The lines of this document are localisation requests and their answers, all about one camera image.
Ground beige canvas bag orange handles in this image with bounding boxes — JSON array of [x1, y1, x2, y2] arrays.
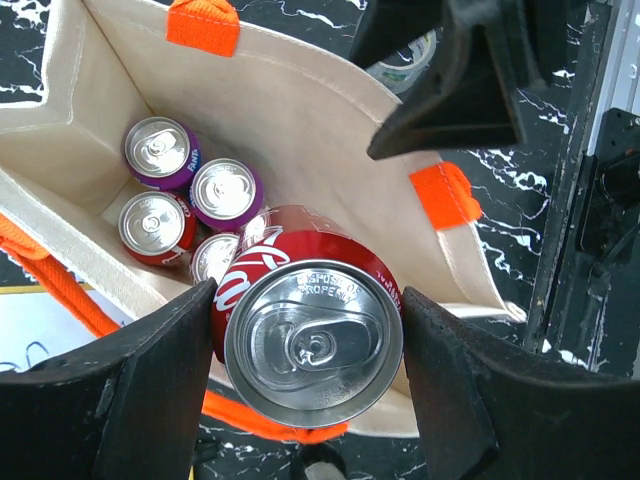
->
[[0, 0, 528, 445]]

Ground grey tape roll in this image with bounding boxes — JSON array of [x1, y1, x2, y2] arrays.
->
[[366, 30, 439, 95]]

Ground purple can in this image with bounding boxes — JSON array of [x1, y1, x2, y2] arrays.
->
[[189, 158, 264, 231], [124, 116, 202, 191]]

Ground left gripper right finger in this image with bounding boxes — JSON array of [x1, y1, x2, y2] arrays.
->
[[402, 287, 639, 479]]

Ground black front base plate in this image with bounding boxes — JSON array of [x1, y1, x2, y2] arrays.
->
[[522, 1, 639, 379]]

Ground aluminium frame rail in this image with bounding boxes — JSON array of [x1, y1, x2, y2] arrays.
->
[[586, 0, 639, 155]]

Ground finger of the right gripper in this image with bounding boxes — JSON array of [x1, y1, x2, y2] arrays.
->
[[367, 1, 528, 160], [349, 0, 444, 67]]

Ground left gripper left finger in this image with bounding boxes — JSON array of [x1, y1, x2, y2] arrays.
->
[[1, 280, 217, 479]]

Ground small whiteboard wooden frame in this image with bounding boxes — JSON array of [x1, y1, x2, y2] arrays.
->
[[0, 284, 136, 374]]

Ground red can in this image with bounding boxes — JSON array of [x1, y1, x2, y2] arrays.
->
[[211, 205, 403, 428], [118, 191, 198, 266], [190, 232, 239, 284]]

